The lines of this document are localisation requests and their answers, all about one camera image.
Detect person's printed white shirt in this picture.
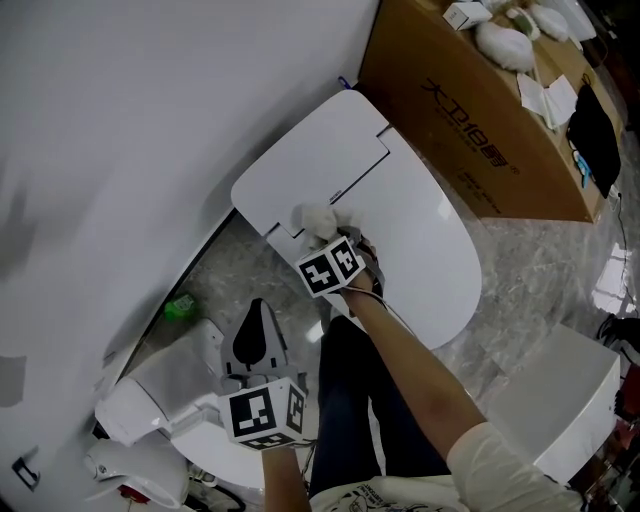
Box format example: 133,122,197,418
307,422,599,512

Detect person's right hand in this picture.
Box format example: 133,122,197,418
356,238,378,282

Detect person's right forearm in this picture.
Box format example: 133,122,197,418
342,277,489,469

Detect white paper sheets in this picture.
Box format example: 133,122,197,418
516,73,579,131

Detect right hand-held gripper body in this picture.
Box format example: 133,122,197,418
294,234,386,300

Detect person's left forearm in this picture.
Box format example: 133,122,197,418
259,443,312,512

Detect white smart toilet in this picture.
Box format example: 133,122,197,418
230,89,484,351

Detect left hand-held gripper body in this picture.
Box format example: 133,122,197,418
217,370,307,451

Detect white foam-wrapped part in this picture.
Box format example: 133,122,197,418
474,20,536,71
529,3,571,44

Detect person's dark trousers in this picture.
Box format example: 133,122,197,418
309,315,451,496

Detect small white box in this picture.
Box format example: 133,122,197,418
442,1,494,31

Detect green plastic wrapper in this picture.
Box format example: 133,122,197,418
164,294,199,321

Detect black fabric pouch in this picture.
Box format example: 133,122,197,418
567,84,622,199

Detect white toilet with control label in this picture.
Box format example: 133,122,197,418
94,319,266,494

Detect white toilet lid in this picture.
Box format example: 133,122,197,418
267,127,484,351

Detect white terry cloth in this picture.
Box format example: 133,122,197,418
291,202,364,250

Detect black wall bracket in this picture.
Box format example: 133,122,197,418
12,447,41,486

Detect large cardboard box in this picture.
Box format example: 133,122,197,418
357,0,624,224

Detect blue plastic item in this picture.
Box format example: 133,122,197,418
572,149,596,189

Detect white rectangular basin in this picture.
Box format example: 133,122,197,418
487,322,621,486

